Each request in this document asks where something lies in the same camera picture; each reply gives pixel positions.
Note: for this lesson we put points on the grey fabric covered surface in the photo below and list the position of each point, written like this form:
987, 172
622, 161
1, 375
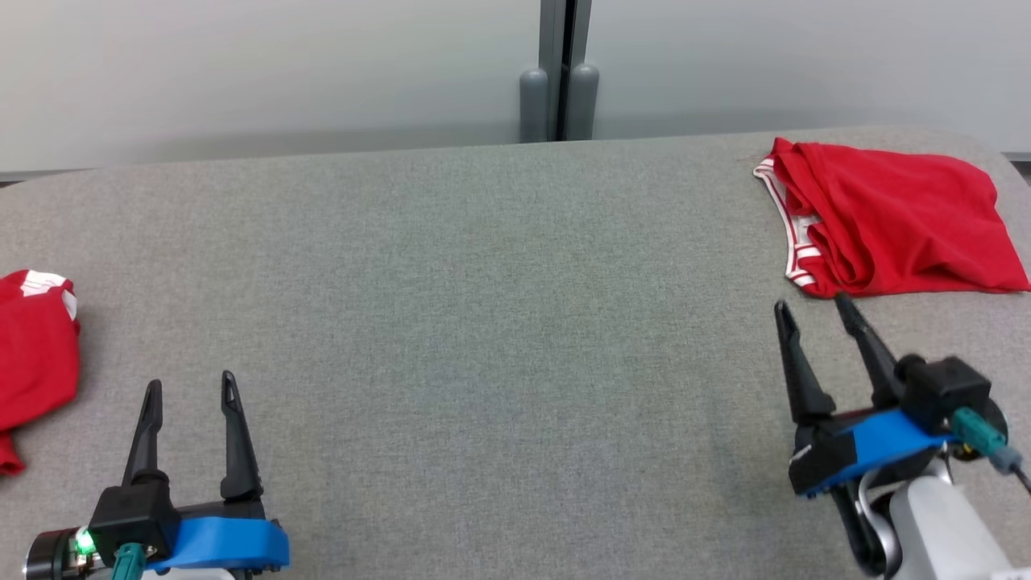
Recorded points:
443, 338

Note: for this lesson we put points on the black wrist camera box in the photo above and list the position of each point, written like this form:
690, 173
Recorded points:
950, 391
133, 515

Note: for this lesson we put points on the grey partition post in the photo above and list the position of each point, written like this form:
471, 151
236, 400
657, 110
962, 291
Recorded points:
560, 72

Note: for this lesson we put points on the red white jersey shirt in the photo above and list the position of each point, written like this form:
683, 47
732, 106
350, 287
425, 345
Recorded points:
902, 217

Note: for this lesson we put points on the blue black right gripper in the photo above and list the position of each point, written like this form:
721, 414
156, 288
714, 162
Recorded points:
870, 443

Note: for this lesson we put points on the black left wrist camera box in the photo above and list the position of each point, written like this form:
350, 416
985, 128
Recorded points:
133, 515

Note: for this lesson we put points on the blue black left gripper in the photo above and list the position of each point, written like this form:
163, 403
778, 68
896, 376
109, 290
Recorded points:
225, 544

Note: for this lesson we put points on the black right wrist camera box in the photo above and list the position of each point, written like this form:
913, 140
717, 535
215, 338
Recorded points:
950, 391

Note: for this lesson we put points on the red shorts with white stripes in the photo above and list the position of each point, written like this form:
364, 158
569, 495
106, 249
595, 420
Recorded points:
36, 354

